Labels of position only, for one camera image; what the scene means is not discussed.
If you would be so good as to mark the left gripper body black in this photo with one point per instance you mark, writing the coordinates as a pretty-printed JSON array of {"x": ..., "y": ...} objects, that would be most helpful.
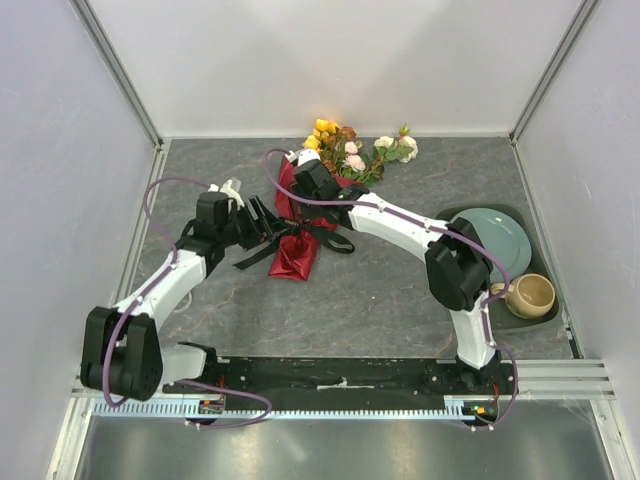
[{"x": 237, "y": 216}]

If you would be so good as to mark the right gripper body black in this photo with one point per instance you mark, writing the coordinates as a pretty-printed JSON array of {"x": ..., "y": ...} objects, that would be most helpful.
[{"x": 310, "y": 211}]

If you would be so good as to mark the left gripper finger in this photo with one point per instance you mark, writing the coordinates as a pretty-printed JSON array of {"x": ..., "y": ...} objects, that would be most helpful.
[
  {"x": 251, "y": 235},
  {"x": 267, "y": 223}
]

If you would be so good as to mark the pink rose stem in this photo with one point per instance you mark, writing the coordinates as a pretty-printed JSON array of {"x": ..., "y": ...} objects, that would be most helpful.
[{"x": 366, "y": 169}]

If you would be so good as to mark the yellow rose stem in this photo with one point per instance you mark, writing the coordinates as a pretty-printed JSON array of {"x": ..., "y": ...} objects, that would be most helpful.
[{"x": 324, "y": 135}]

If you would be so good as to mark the dark red wrapping paper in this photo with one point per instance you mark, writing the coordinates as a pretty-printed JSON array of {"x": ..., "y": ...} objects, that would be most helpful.
[{"x": 288, "y": 208}]

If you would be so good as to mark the black ribbon gold lettering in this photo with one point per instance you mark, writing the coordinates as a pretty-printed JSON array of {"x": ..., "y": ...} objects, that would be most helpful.
[{"x": 295, "y": 247}]

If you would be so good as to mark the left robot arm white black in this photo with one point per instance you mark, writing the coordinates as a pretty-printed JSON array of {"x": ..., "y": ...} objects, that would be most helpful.
[{"x": 122, "y": 356}]

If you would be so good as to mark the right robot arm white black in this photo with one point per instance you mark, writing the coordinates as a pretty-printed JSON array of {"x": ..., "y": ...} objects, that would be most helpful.
[{"x": 457, "y": 265}]

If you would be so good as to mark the clear glass vase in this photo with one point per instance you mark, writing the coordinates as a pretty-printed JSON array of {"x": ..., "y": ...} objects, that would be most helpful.
[{"x": 185, "y": 304}]

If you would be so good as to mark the brown rose stem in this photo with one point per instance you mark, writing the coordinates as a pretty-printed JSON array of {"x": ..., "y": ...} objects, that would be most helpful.
[{"x": 333, "y": 156}]

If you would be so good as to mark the white rose stem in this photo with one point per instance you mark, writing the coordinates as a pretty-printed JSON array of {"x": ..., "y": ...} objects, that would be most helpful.
[{"x": 402, "y": 148}]

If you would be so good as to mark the teal ceramic plate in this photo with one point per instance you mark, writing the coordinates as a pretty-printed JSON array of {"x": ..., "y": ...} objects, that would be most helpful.
[{"x": 502, "y": 236}]

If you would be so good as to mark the dark green tray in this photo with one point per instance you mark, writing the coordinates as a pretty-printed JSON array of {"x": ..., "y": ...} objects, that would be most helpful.
[{"x": 502, "y": 319}]

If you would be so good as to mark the beige ceramic mug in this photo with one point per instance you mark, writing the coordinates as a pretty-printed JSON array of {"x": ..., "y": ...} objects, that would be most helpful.
[{"x": 530, "y": 296}]

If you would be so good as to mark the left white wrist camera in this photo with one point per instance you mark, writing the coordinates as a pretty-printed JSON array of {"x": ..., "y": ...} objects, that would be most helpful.
[{"x": 231, "y": 188}]

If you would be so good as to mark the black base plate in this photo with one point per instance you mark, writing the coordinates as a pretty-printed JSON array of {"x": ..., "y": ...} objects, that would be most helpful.
[{"x": 267, "y": 375}]

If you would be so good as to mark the blue slotted cable duct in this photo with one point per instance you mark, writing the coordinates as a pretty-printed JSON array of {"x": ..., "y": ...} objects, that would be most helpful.
[{"x": 180, "y": 407}]

